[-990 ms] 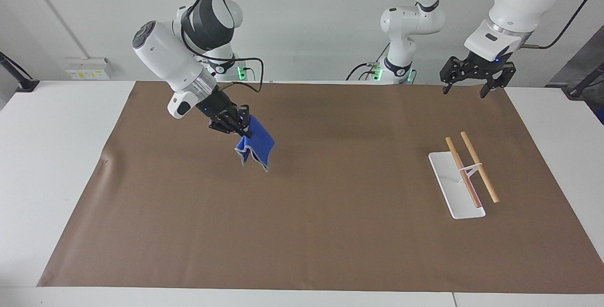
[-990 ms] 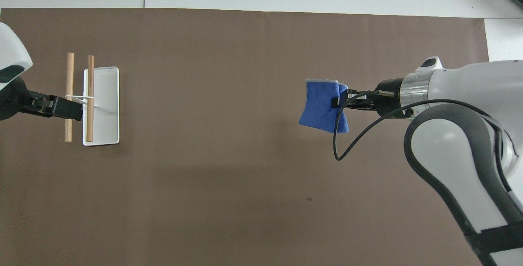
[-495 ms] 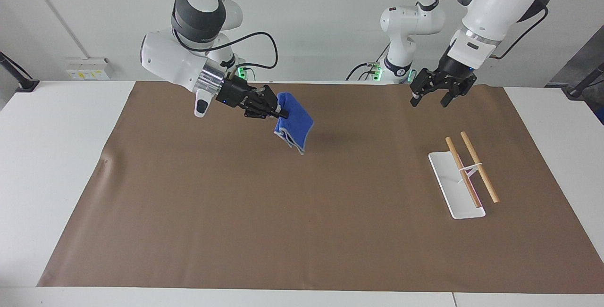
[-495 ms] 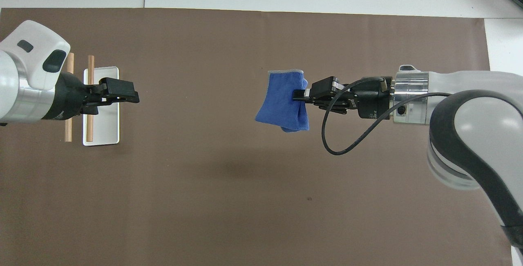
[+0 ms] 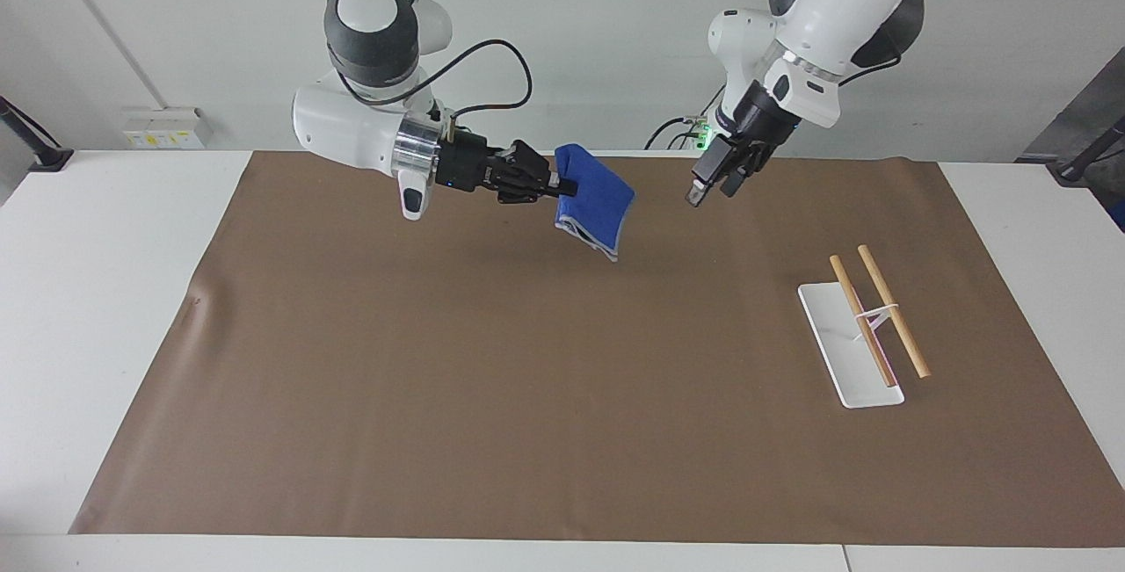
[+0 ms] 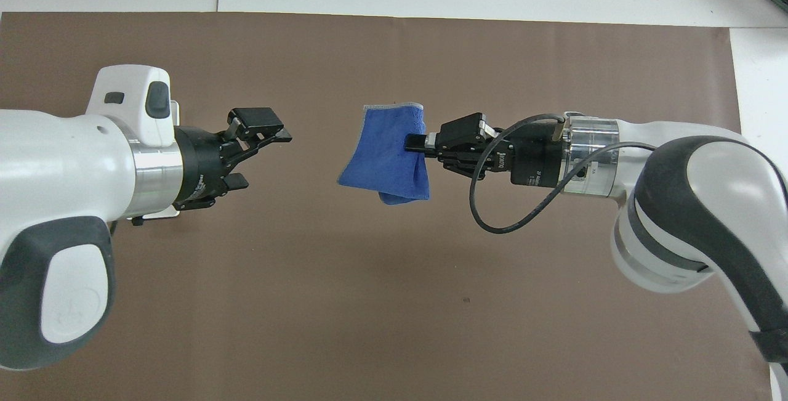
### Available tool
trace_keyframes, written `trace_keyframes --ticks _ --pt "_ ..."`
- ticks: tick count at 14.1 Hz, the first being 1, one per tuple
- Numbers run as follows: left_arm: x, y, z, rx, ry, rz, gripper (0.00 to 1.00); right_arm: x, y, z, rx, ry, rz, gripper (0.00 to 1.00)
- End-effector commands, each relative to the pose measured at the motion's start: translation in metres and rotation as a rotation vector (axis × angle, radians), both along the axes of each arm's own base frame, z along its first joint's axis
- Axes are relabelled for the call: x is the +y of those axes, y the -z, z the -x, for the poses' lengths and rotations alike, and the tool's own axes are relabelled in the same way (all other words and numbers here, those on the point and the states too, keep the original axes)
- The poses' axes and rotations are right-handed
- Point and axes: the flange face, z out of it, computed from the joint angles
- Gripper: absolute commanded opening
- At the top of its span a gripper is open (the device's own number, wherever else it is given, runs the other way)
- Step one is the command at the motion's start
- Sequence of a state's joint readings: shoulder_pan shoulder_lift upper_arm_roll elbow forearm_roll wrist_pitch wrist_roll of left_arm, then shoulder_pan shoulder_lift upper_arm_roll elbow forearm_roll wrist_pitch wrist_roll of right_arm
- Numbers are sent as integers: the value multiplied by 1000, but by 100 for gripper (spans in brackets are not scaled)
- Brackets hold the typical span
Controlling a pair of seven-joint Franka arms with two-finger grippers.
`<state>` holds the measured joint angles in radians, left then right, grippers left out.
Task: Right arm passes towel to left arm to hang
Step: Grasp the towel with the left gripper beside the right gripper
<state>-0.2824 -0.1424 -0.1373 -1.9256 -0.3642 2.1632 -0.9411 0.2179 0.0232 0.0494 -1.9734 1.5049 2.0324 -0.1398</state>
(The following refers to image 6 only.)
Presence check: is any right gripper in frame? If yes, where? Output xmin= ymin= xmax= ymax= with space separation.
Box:
xmin=404 ymin=112 xmax=565 ymax=190

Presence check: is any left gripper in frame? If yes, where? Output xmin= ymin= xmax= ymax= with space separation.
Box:
xmin=174 ymin=107 xmax=294 ymax=211

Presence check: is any blue towel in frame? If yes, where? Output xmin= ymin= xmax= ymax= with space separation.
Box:
xmin=336 ymin=102 xmax=431 ymax=206

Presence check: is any black cable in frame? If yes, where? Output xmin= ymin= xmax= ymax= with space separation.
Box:
xmin=469 ymin=113 xmax=658 ymax=234

